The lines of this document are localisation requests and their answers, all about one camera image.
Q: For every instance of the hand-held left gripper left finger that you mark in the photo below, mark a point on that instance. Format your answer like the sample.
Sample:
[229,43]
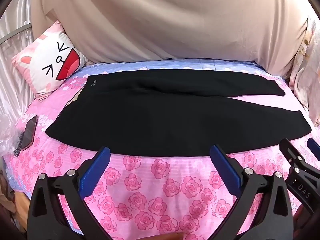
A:
[96,171]

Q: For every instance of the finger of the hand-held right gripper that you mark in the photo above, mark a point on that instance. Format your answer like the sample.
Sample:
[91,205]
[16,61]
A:
[290,150]
[314,146]

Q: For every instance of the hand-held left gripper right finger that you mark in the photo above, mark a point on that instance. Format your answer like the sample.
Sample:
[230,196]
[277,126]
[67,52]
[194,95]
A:
[225,171]

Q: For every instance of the black pants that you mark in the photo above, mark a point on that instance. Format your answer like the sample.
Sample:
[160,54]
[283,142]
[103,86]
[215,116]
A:
[150,120]

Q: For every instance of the pink rose print bedsheet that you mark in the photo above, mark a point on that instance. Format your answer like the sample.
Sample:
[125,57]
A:
[155,182]

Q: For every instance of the pale floral quilt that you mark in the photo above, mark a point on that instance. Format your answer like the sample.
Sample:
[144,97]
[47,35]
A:
[310,80]

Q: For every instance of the dark smartphone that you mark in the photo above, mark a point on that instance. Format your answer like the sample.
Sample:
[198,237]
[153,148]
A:
[29,133]

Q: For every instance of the small black object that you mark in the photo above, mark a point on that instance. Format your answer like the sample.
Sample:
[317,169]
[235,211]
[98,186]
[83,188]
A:
[18,145]

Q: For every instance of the clear plastic bag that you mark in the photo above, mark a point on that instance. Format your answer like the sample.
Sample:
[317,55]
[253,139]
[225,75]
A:
[6,135]

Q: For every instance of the silver satin curtain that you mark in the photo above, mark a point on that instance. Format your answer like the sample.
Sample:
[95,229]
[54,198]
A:
[10,85]

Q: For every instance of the cat face pillow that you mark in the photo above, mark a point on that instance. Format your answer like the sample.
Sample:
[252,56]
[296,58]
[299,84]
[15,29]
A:
[50,55]

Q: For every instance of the beige blanket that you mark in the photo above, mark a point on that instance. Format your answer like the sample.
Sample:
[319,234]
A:
[162,17]

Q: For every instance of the metal rail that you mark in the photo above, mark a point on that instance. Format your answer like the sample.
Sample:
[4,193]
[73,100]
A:
[15,33]

